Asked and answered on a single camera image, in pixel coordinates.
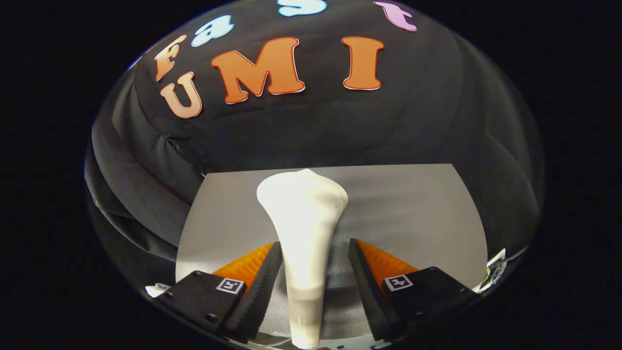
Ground white garment steamer head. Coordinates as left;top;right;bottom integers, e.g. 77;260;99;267
257;169;349;350

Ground grey cabinet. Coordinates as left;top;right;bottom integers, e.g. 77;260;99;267
175;164;488;341

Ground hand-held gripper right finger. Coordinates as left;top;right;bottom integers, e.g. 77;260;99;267
348;238;479;341

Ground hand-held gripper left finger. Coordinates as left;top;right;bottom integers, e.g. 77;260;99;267
155;242;283;341

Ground cluttered electronics and cables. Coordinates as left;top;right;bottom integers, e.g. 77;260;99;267
479;248;509;293

